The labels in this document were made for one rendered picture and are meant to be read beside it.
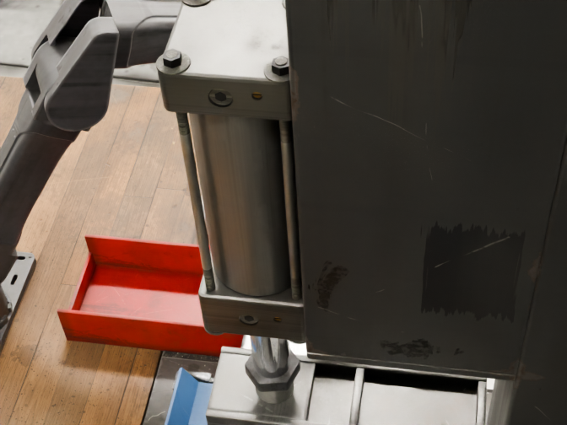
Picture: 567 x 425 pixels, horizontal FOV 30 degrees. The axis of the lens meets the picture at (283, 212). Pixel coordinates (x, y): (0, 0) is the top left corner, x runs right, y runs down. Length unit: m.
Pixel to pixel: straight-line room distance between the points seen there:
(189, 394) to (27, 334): 0.28
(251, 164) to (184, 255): 0.59
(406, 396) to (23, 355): 0.50
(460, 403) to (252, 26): 0.47
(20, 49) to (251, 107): 2.54
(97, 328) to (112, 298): 0.07
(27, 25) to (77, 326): 2.08
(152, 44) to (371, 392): 0.41
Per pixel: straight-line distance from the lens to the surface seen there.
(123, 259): 1.35
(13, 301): 1.36
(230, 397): 1.03
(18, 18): 3.31
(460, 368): 0.85
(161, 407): 1.24
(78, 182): 1.48
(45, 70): 1.10
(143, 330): 1.26
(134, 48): 1.07
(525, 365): 0.84
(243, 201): 0.76
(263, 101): 0.68
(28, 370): 1.30
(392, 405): 1.03
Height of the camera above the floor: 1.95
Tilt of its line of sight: 49 degrees down
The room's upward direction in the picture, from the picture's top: 4 degrees counter-clockwise
